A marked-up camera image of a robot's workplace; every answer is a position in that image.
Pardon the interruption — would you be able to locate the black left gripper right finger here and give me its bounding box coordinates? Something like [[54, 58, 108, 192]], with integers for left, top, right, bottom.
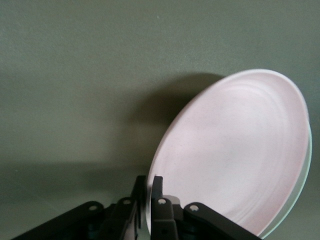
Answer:
[[150, 175, 265, 240]]

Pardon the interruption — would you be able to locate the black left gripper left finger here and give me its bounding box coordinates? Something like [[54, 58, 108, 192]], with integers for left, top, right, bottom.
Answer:
[[9, 175, 147, 240]]

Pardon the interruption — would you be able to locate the pink round plate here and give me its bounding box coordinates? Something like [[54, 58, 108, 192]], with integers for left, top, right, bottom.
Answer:
[[145, 69, 311, 237]]

